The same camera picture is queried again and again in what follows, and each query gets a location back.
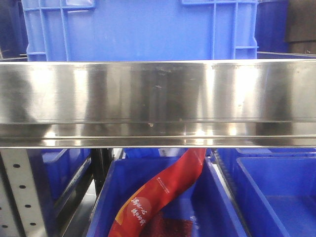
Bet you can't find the blue bin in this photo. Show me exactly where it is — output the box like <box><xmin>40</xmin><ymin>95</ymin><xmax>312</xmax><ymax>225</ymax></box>
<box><xmin>86</xmin><ymin>158</ymin><xmax>246</xmax><ymax>237</ymax></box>
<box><xmin>217</xmin><ymin>148</ymin><xmax>316</xmax><ymax>237</ymax></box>
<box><xmin>27</xmin><ymin>148</ymin><xmax>92</xmax><ymax>205</ymax></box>

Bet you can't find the blue bin lower left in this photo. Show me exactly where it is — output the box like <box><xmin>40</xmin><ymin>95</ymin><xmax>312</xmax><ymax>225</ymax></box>
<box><xmin>27</xmin><ymin>148</ymin><xmax>92</xmax><ymax>205</ymax></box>

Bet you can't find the blue bin lower centre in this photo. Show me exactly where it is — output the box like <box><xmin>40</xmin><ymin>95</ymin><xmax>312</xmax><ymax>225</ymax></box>
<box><xmin>86</xmin><ymin>158</ymin><xmax>246</xmax><ymax>237</ymax></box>

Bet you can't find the perforated grey shelf post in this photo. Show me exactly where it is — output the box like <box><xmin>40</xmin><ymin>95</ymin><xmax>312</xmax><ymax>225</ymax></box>
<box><xmin>0</xmin><ymin>149</ymin><xmax>47</xmax><ymax>237</ymax></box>

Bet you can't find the stainless steel shelf rail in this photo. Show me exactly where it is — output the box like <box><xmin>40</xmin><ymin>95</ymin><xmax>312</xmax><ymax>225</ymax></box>
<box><xmin>0</xmin><ymin>59</ymin><xmax>316</xmax><ymax>148</ymax></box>

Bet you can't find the large blue crate on shelf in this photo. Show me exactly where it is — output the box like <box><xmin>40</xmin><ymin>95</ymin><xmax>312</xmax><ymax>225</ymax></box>
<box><xmin>22</xmin><ymin>0</ymin><xmax>258</xmax><ymax>61</ymax></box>

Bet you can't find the red printed bag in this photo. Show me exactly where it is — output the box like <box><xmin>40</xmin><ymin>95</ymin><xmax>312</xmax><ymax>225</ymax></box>
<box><xmin>108</xmin><ymin>148</ymin><xmax>206</xmax><ymax>237</ymax></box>

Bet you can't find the blue bin lower right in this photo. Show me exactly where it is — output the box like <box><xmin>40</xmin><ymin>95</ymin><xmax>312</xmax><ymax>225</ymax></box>
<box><xmin>217</xmin><ymin>148</ymin><xmax>316</xmax><ymax>237</ymax></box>

